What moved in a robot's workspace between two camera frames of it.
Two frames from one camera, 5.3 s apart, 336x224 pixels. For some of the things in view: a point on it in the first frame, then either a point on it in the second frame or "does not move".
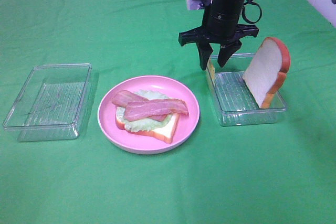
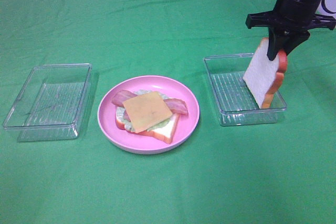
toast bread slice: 266,74 does not move
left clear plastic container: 51,104 does not move
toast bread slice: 166,131 does not move
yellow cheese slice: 211,67 to 146,110
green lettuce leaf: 142,124 does not move
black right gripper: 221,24 to 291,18
